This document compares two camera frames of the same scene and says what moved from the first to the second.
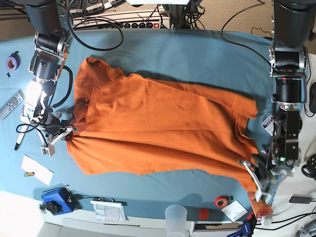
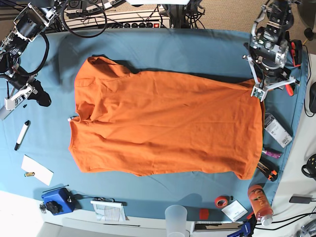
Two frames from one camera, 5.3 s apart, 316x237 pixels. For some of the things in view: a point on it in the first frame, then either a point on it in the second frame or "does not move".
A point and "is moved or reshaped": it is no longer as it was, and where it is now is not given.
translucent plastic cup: [176, 218] does not move
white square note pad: [234, 210] does not move
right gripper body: [263, 171] -> [270, 78]
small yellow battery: [29, 174] does not move
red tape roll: [220, 202] does not move
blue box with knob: [59, 202] does not move
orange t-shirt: [123, 124] is moved or reshaped
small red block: [204, 214] does not move
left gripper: [53, 129] -> [27, 86]
